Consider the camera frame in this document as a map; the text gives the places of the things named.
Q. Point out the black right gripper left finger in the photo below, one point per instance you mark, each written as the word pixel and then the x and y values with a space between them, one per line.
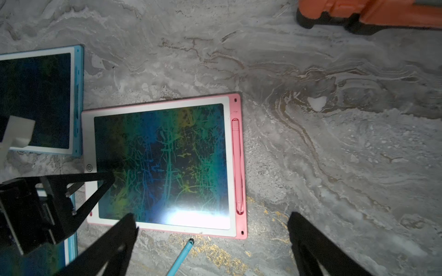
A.
pixel 112 252

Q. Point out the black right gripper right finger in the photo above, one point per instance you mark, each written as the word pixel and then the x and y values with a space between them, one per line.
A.
pixel 312 249

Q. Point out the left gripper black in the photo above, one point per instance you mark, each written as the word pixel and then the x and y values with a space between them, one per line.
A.
pixel 38 210

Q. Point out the blue tablet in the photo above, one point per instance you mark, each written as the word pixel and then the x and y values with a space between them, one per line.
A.
pixel 46 86
pixel 46 260

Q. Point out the blue stylus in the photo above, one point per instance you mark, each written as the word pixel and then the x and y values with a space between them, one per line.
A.
pixel 181 258

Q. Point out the pink writing tablet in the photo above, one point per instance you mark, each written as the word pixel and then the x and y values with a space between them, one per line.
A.
pixel 172 162

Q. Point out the pink stylus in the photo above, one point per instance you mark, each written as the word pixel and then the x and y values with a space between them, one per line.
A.
pixel 237 166

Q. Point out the orange plastic tool case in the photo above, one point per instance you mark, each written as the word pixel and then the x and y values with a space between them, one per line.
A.
pixel 366 17

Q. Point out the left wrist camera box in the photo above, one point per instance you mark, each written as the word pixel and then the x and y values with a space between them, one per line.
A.
pixel 18 133

